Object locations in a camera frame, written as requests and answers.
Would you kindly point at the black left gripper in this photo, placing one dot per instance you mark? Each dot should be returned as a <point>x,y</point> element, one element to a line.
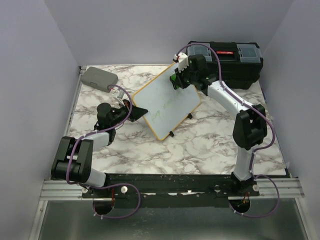
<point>136,113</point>

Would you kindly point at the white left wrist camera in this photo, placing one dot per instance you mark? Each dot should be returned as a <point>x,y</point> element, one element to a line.
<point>118,95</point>

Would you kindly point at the yellow framed whiteboard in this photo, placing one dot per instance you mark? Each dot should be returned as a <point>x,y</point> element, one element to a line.
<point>167,107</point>

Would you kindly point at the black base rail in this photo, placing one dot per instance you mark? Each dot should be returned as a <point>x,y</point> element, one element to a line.
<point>164,191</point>

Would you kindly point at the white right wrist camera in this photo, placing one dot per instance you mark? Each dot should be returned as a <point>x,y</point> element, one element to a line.
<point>182,60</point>

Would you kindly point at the aluminium frame rail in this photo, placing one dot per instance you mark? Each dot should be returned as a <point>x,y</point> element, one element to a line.
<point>57,190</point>

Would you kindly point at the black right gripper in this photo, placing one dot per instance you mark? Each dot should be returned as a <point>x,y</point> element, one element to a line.
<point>178,82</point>

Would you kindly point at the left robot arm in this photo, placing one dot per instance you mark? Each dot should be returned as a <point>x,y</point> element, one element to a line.
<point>73,159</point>

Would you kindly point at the grey plastic case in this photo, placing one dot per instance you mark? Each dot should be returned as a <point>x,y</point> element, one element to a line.
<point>98,79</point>

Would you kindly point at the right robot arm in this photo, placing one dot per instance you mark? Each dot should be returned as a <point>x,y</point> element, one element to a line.
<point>250,127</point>

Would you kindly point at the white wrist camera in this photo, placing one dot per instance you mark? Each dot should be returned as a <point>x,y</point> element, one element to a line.
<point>182,60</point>
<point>118,95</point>

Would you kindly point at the black plastic toolbox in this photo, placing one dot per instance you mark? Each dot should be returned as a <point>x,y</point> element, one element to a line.
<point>241,63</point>

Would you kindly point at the green whiteboard eraser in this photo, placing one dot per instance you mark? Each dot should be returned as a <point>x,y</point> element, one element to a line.
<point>173,77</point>

